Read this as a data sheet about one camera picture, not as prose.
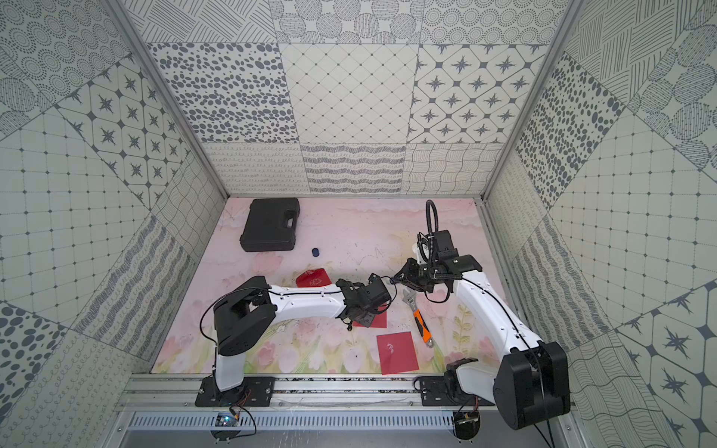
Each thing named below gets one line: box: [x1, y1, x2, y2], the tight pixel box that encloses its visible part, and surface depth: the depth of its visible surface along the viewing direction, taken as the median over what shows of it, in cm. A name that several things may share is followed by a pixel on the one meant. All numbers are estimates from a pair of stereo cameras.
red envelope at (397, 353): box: [376, 331, 420, 376], surface depth 83 cm
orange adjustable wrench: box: [402, 289, 434, 349], surface depth 88 cm
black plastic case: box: [239, 197, 301, 252], surface depth 107 cm
